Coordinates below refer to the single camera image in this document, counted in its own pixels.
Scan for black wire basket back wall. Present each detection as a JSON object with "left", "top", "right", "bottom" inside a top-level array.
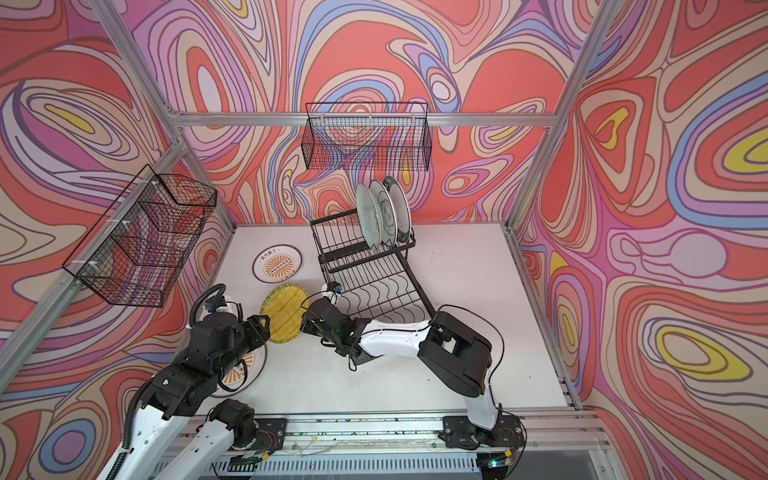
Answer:
[{"left": 301, "top": 100, "right": 433, "bottom": 172}]

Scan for black metal dish rack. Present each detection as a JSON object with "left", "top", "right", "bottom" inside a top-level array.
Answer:
[{"left": 310, "top": 209, "right": 435, "bottom": 324}]

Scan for white plate with clover emblem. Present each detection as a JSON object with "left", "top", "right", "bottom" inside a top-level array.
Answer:
[{"left": 369, "top": 180, "right": 397, "bottom": 247}]

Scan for green rimmed white plate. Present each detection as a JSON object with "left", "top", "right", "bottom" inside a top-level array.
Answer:
[{"left": 383, "top": 176, "right": 411, "bottom": 244}]

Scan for small orange sunburst plate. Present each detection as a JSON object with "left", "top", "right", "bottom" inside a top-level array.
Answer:
[{"left": 252, "top": 244, "right": 303, "bottom": 284}]

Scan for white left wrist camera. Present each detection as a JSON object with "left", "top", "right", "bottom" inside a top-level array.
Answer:
[{"left": 203, "top": 296, "right": 226, "bottom": 314}]

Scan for black wire basket left wall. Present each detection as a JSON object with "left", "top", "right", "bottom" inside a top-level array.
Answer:
[{"left": 62, "top": 166, "right": 218, "bottom": 308}]

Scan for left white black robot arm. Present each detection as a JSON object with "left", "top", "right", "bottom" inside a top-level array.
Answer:
[{"left": 99, "top": 284, "right": 271, "bottom": 479}]

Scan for large orange sunburst plate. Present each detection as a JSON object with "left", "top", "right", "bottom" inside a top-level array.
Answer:
[{"left": 212, "top": 346, "right": 268, "bottom": 398}]

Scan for pale green flower plate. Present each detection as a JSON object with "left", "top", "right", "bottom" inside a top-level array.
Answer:
[{"left": 355, "top": 183, "right": 381, "bottom": 248}]

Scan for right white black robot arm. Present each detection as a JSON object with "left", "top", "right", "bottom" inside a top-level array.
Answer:
[{"left": 301, "top": 296, "right": 503, "bottom": 450}]

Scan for yellow green woven bamboo tray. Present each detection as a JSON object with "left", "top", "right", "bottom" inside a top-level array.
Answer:
[{"left": 260, "top": 283, "right": 309, "bottom": 344}]

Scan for black wire basket wall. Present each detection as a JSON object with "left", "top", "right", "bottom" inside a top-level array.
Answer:
[
  {"left": 62, "top": 166, "right": 218, "bottom": 308},
  {"left": 301, "top": 100, "right": 433, "bottom": 172}
]

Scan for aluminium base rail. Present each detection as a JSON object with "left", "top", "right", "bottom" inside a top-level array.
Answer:
[{"left": 173, "top": 410, "right": 613, "bottom": 478}]

